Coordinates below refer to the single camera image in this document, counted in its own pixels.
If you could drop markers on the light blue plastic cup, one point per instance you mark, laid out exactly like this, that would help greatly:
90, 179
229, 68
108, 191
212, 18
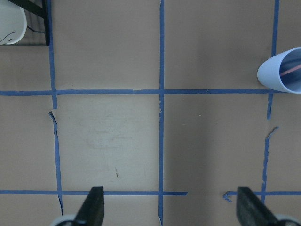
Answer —
268, 73

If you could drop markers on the pink chopstick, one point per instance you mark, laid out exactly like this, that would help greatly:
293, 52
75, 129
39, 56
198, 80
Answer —
290, 70

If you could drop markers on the black wire mug rack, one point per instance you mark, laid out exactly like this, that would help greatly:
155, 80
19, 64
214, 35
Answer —
37, 22

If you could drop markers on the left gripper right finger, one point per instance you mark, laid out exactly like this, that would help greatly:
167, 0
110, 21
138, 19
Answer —
250, 211

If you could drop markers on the white mug near rack front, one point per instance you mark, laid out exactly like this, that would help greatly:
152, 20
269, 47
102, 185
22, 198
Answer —
13, 23

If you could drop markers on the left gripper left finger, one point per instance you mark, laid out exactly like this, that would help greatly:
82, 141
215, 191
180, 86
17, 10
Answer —
91, 212

